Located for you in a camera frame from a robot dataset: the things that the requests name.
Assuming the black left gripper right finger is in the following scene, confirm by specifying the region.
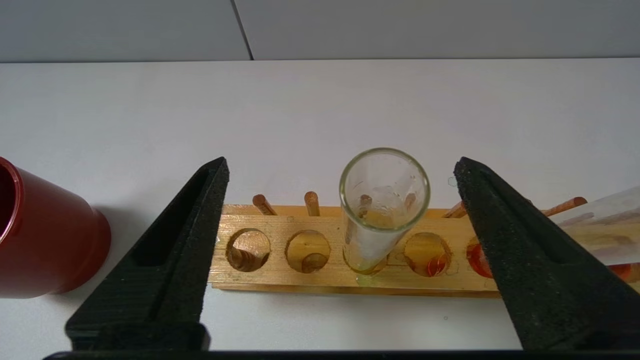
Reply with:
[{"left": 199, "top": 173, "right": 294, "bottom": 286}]
[{"left": 452, "top": 156, "right": 640, "bottom": 351}]

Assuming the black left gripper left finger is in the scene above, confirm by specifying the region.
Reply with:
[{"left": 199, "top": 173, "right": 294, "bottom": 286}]
[{"left": 65, "top": 156, "right": 231, "bottom": 351}]

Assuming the yellow-green pigment test tube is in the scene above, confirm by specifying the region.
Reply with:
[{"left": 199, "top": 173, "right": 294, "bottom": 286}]
[{"left": 339, "top": 147, "right": 432, "bottom": 276}]

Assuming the orange pigment glass test tube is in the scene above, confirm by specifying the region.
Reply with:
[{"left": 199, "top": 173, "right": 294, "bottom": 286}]
[{"left": 466, "top": 186, "right": 640, "bottom": 283}]

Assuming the wooden test tube rack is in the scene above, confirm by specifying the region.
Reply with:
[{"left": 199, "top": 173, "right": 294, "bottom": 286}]
[{"left": 209, "top": 192, "right": 640, "bottom": 299}]

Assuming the dark red plastic cup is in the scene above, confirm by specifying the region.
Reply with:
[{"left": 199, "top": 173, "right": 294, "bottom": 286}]
[{"left": 0, "top": 156, "right": 112, "bottom": 299}]

